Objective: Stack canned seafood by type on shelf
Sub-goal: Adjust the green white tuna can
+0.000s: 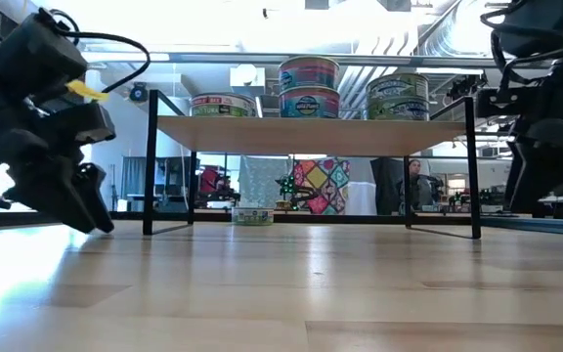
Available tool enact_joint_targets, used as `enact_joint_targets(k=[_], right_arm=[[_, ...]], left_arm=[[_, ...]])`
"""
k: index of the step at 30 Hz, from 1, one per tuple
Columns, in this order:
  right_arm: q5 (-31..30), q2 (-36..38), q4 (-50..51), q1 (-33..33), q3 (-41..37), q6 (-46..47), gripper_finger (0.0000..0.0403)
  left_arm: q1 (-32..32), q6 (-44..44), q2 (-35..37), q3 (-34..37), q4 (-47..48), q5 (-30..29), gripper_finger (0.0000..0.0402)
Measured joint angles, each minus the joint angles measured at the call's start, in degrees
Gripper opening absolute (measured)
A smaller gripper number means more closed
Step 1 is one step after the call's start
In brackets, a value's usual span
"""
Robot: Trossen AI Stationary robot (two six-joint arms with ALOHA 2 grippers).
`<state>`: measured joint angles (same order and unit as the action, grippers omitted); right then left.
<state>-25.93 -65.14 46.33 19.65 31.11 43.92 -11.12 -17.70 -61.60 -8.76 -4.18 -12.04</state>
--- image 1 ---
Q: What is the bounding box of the white cloth cover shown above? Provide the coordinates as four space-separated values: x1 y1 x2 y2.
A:
345 180 378 216

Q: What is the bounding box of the grey overhead beam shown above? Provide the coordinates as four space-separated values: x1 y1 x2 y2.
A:
80 51 507 68

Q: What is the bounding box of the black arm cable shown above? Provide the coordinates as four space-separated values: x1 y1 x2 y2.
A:
479 0 563 94
46 8 152 95

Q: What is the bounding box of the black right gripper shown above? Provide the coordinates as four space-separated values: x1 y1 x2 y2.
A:
474 46 563 216

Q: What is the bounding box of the white ceiling vent box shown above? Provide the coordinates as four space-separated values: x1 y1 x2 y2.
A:
230 66 266 98

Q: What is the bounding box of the black metal table frame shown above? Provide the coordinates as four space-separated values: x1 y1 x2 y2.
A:
0 208 563 237

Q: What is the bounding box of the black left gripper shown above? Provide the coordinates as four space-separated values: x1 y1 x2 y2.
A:
0 92 117 235

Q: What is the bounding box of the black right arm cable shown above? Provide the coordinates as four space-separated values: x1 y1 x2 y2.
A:
479 0 563 94

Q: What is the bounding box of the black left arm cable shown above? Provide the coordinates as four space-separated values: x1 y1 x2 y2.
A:
46 8 152 95

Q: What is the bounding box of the colourful patterned cloth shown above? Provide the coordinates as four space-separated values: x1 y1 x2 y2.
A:
291 156 352 216

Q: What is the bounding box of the person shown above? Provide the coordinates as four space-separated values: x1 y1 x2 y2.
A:
397 158 442 212

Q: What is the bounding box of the gold-lid green-label can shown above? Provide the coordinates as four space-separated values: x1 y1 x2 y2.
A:
365 71 430 102

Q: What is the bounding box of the yellow tape tag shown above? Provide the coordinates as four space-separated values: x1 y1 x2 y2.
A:
65 79 110 103

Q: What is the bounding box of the wooden shelf black frame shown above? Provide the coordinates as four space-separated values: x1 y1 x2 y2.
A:
142 88 483 241

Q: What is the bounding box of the pink-blue label seafood can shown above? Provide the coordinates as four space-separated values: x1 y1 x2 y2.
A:
278 55 340 93
278 86 341 119

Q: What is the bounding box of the silver-lid seafood can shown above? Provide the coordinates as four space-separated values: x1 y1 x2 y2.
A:
190 92 259 118

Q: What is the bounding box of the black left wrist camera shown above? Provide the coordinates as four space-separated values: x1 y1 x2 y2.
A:
0 12 90 102

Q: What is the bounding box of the black ceiling camera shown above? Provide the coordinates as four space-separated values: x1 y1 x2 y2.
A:
446 73 488 102

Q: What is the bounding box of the black round ceiling fixture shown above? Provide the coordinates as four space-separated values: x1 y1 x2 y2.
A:
128 81 150 104

